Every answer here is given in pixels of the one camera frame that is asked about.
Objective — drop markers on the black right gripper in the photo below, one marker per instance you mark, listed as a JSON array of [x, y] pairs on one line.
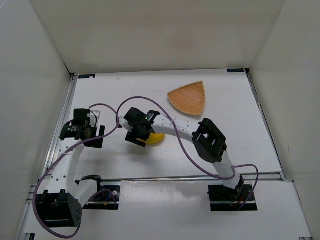
[[136, 138]]

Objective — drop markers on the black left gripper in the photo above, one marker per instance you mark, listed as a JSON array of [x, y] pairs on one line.
[[94, 139]]

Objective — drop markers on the yellow fake banana bunch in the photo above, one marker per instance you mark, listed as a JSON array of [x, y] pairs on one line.
[[155, 138]]

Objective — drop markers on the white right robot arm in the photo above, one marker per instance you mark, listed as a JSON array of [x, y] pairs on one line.
[[208, 140]]

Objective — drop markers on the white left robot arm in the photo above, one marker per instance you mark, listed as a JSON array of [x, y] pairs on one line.
[[58, 201]]

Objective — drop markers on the blue left corner label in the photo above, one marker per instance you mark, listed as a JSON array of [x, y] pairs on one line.
[[86, 76]]

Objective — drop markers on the blue corner label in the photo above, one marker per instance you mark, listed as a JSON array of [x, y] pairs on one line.
[[235, 70], [86, 76]]

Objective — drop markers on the triangular woven wicker basket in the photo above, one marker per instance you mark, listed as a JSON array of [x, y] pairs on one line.
[[189, 99]]

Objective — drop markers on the blue right corner label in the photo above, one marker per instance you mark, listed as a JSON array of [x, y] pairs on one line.
[[235, 70]]

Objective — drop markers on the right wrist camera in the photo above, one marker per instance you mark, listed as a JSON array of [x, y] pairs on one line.
[[134, 116]]

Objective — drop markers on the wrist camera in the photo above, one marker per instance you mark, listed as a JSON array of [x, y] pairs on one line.
[[134, 116], [85, 117]]

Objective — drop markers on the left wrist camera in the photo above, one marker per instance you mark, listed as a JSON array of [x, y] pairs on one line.
[[85, 117]]

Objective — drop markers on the aluminium left side rail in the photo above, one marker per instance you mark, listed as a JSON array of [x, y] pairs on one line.
[[62, 119]]

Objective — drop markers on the aluminium rail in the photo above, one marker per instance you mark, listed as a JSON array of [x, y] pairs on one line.
[[275, 176], [62, 119], [261, 110]]

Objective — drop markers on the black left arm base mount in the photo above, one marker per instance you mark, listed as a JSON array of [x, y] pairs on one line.
[[109, 199]]

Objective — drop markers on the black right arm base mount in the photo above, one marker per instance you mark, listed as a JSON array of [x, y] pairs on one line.
[[224, 200]]

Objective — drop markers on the aluminium right side rail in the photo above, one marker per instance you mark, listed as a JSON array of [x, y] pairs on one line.
[[261, 110]]

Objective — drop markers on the aluminium front rail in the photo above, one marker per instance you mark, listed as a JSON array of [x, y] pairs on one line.
[[275, 176]]

